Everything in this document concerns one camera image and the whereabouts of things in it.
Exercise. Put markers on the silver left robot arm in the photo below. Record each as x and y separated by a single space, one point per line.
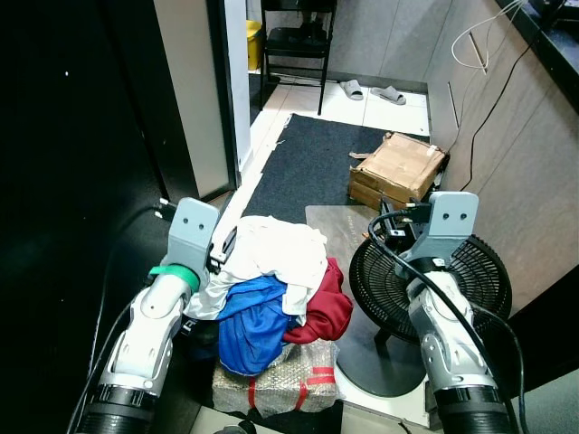
145 334

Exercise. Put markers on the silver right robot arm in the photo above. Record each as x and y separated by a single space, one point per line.
448 344

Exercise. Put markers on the white garment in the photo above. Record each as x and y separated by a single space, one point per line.
271 253

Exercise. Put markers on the brown cardboard box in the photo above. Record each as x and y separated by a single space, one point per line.
398 167

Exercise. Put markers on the blue garment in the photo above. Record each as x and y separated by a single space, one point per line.
253 325

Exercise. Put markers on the black floor fan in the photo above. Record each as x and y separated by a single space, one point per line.
479 280

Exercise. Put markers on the red garment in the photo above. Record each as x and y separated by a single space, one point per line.
326 307

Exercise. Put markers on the dark grey floor mat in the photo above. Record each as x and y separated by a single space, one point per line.
308 163

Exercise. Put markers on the grey slipper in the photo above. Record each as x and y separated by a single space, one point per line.
389 95
352 89

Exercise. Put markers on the brown wooden cabinet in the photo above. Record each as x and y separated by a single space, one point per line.
534 181

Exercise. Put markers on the bubble wrapped package red tape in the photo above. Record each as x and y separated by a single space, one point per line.
289 384

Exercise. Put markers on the beige door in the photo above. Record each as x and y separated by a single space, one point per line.
194 90

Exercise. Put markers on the yellow bin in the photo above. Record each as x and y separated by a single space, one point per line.
253 45

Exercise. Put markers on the black metal chair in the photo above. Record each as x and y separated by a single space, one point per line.
298 41

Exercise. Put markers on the black countertop device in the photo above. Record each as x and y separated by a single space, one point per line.
554 7

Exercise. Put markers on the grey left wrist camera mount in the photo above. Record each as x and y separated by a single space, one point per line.
192 231

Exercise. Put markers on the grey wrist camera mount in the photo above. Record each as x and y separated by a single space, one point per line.
450 221
192 231

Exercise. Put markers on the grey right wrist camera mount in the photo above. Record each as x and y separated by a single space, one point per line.
450 221

